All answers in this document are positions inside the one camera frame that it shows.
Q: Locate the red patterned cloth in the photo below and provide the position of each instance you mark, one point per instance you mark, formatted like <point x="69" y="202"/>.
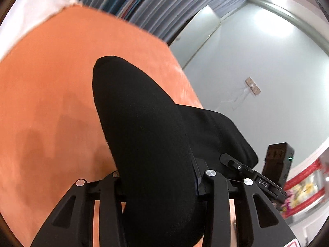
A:
<point x="305" y="189"/>

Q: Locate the beige wall socket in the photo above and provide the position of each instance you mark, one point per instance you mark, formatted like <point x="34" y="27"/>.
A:
<point x="252" y="86"/>

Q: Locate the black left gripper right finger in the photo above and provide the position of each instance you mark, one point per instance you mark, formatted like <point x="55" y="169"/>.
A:
<point x="258" y="221"/>

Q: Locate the black pants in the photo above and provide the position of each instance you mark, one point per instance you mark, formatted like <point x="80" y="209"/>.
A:
<point x="153" y="141"/>

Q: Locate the white bed sheet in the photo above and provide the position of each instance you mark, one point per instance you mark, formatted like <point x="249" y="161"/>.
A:
<point x="25" y="15"/>

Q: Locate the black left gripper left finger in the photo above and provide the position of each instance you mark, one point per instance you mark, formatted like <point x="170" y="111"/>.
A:
<point x="71" y="222"/>

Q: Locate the white door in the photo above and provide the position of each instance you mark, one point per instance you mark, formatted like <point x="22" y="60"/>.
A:
<point x="194" y="35"/>

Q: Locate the orange plush bed cover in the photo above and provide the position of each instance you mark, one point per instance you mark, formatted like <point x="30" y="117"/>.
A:
<point x="50" y="130"/>

